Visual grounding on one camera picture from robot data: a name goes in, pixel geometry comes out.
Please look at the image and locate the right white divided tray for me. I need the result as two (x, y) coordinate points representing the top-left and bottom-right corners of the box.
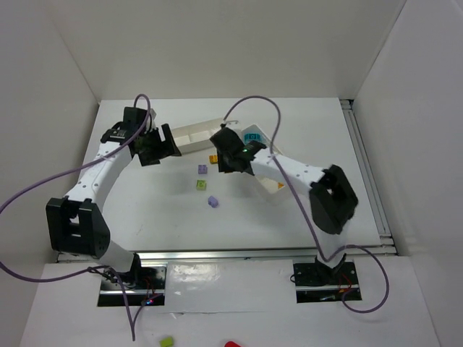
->
(242, 124), (307, 205)

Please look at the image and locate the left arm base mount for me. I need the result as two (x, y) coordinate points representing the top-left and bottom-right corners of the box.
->
(97, 265), (167, 307)

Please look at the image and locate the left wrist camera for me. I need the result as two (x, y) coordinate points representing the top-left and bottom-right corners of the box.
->
(147, 108), (157, 131)

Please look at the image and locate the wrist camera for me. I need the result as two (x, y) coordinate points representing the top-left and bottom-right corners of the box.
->
(147, 108), (157, 131)
(220, 120), (242, 132)

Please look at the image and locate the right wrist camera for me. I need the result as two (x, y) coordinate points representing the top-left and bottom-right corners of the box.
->
(220, 120), (242, 132)

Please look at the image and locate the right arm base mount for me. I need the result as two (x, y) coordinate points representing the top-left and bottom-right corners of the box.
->
(289, 262), (362, 304)

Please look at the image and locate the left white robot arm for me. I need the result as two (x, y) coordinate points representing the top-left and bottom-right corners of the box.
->
(46, 106), (180, 285)

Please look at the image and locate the teal square lego brick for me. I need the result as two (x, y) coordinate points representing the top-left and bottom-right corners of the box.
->
(244, 132), (262, 144)

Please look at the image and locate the red object at edge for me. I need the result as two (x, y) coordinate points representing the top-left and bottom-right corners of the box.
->
(224, 340), (242, 347)

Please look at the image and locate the aluminium side rail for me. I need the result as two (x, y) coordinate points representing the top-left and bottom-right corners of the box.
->
(339, 99), (399, 255)

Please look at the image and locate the yellow-green base lego brick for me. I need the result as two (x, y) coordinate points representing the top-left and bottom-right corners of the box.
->
(195, 179), (207, 191)

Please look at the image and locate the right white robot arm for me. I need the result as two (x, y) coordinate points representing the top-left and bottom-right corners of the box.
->
(211, 127), (359, 269)

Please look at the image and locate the white divided tray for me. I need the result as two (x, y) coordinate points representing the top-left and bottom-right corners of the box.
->
(171, 119), (222, 155)
(242, 124), (307, 205)

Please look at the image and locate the aluminium front rail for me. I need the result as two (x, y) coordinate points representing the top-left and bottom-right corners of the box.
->
(57, 247), (326, 262)

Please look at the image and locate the left white divided tray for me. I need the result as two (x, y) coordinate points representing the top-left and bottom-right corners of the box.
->
(171, 119), (222, 155)

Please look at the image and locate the green lego outside workspace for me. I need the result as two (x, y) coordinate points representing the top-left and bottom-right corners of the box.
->
(159, 336), (174, 347)

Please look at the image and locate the purple lego brick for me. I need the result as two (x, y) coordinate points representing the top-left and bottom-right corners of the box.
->
(208, 196), (219, 208)
(197, 164), (208, 175)

